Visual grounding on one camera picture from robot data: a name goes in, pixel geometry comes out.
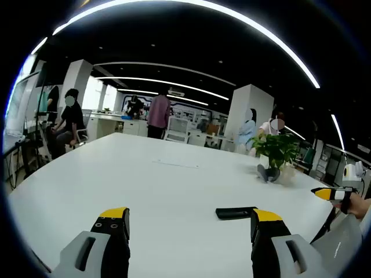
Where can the black tripod stand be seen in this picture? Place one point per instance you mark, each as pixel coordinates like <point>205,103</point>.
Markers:
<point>40,116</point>

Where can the green potted plant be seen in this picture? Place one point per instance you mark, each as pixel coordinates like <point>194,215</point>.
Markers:
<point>275,146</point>

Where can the white paper sheet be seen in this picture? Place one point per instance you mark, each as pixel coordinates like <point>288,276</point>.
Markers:
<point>176,162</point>

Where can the white mesh office chair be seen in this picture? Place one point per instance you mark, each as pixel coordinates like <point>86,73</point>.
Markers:
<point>177,128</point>

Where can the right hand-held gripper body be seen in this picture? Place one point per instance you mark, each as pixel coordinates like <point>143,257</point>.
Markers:
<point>354,173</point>

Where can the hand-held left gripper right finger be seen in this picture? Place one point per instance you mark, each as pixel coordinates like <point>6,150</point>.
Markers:
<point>272,246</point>

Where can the large wall screen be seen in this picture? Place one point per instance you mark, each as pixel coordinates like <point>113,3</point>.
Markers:
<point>20,107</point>

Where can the person's right hand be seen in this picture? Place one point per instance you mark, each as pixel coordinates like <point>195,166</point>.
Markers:
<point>359,207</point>

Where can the ceiling air conditioner unit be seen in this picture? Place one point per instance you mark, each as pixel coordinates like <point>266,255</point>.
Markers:
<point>176,92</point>

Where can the white office counter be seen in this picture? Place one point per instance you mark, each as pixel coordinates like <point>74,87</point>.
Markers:
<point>110,123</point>

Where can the dark grey folded object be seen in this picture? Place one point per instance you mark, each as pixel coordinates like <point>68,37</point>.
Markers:
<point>268,173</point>

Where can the clear plastic container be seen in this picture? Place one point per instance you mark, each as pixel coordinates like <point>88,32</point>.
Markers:
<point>287,171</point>

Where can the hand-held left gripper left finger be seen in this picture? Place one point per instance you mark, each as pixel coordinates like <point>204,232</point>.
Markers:
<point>98,249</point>

